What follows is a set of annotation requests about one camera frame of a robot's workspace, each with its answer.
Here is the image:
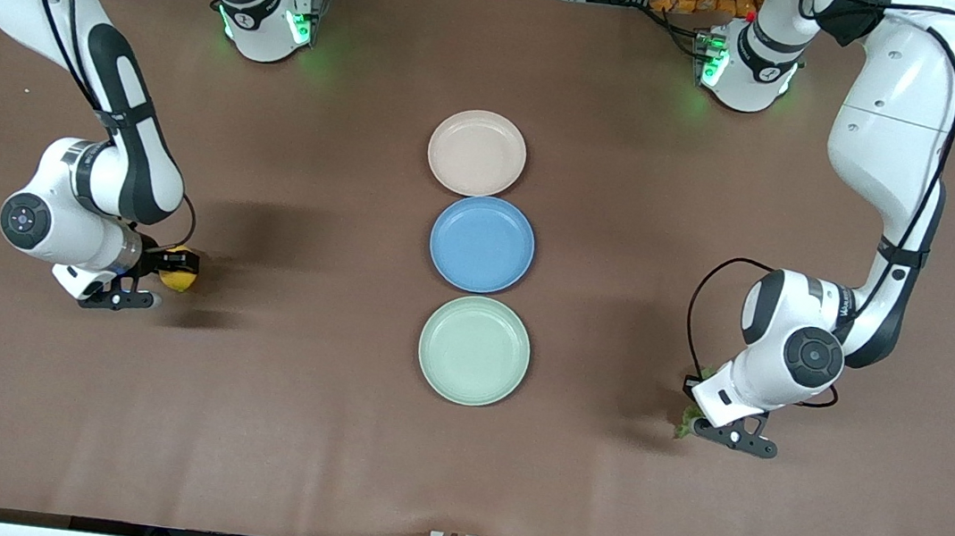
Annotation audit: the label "yellow lemon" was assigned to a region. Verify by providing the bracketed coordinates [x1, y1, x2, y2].
[156, 245, 204, 296]

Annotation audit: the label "green lettuce leaf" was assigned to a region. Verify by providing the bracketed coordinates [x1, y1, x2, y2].
[671, 363, 712, 444]

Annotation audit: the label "pale green round plate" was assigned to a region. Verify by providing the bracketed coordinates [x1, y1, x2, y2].
[412, 289, 538, 414]

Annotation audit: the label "blue round plate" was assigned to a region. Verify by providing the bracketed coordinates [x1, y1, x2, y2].
[424, 190, 541, 300]

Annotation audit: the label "beige round plate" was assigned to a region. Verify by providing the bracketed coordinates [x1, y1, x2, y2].
[423, 105, 532, 203]

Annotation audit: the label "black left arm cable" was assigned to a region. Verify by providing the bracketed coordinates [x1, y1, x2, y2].
[678, 0, 955, 424]

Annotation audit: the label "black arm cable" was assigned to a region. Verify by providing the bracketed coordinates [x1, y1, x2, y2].
[0, 0, 223, 253]
[678, 0, 955, 424]

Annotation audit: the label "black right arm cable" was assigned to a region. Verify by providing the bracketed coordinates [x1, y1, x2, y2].
[0, 0, 223, 253]

